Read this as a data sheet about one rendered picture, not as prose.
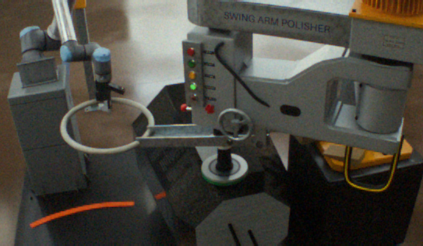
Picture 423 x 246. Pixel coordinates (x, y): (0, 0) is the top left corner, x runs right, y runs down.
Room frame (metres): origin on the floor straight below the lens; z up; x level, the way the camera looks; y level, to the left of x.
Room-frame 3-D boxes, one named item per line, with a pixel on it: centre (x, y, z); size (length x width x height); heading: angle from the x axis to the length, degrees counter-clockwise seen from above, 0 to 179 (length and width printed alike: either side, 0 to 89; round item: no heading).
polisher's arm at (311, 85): (1.62, -0.40, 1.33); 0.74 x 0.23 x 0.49; 64
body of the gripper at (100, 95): (2.31, 0.57, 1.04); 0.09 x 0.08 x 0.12; 94
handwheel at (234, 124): (1.65, -0.11, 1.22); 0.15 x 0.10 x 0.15; 64
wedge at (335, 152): (1.95, -0.68, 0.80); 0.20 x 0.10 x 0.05; 52
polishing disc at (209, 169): (1.81, -0.06, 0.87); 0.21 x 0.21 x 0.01
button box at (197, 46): (1.73, 0.06, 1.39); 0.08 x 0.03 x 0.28; 64
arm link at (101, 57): (2.31, 0.56, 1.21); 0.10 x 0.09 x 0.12; 31
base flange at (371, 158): (2.15, -0.81, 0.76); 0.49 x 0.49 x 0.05; 10
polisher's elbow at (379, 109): (1.52, -0.65, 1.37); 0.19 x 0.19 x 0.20
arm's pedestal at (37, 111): (2.87, 1.18, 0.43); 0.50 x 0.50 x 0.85; 12
